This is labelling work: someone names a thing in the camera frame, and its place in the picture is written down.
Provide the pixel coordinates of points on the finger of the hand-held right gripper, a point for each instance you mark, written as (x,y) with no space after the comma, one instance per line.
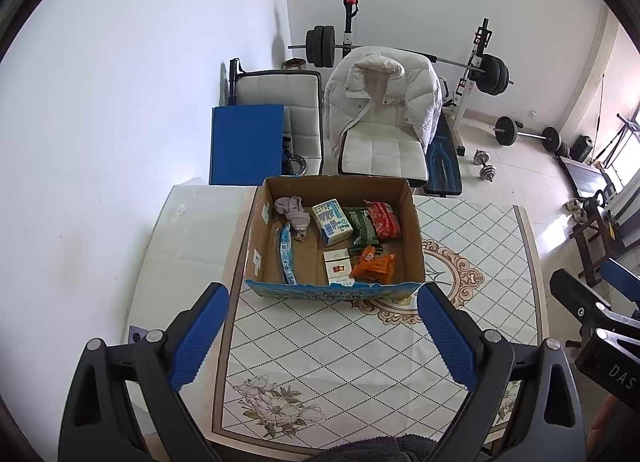
(620,279)
(582,297)

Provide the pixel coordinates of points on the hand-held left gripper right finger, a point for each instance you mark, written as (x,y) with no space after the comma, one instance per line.
(450,337)

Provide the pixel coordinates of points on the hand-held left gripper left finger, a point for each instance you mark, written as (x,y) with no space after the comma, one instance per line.
(200,337)

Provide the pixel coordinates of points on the cardboard box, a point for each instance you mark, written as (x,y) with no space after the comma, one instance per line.
(410,242)

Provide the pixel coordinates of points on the orange snack packet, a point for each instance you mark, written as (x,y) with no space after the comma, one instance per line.
(372,264)

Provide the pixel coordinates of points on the long blue white packet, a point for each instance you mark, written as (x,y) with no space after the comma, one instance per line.
(286,254)

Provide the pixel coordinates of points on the white red cigarette box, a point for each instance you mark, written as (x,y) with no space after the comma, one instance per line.
(337,267)

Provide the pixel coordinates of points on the red soft packet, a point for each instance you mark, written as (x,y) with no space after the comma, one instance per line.
(382,219)

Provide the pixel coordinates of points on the green soft packet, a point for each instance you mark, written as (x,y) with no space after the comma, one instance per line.
(360,227)

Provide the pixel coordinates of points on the grey sock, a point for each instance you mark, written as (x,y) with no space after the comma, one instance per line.
(295,214)

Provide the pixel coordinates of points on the cream blue small box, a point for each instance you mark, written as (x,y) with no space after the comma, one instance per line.
(331,222)

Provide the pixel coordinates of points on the person's right hand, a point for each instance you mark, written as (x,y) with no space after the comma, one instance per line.
(607,432)

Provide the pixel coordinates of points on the dark wooden stand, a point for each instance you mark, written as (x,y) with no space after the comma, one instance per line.
(597,237)

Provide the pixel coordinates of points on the blue smartphone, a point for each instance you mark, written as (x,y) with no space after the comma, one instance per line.
(137,336)

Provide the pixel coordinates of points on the pair of white shoes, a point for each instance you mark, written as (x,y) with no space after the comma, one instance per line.
(576,209)

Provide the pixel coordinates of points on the black treadmill deck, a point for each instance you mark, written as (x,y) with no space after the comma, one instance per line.
(585,177)

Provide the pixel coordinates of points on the grey fleece clothing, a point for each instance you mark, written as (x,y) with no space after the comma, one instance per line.
(375,449)

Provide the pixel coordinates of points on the black bin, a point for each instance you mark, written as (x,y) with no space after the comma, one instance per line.
(581,148)

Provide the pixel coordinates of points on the chrome dumbbell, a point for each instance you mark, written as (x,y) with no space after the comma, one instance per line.
(484,169)

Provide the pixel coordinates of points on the blue black weight bench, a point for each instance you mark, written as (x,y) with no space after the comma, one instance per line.
(442,167)

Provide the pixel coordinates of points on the short barbell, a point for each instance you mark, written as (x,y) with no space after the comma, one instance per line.
(505,129)

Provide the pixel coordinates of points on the blue board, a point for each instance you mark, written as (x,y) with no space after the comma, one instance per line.
(245,147)

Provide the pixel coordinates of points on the white barbell rack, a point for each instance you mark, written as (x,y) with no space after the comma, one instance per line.
(467,87)

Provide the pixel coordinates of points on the white puffer jacket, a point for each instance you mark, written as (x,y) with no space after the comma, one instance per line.
(420,92)

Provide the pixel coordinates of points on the long barbell with plates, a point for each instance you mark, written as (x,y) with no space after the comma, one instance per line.
(320,46)

